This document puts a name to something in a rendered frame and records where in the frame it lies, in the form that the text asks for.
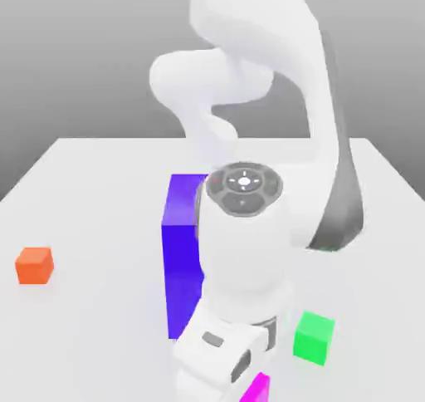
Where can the small green cube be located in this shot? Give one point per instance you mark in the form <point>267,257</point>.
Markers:
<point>312,339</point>

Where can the small orange cube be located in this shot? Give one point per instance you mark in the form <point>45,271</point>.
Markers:
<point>34,266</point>

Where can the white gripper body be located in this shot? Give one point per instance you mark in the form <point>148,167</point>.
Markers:
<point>201,390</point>

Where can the large blue box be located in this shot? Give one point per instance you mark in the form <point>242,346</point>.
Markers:
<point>181,259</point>

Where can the small magenta cube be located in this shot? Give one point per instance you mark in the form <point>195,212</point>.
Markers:
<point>257,390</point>

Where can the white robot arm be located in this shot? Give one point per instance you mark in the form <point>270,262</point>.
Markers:
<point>242,259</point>

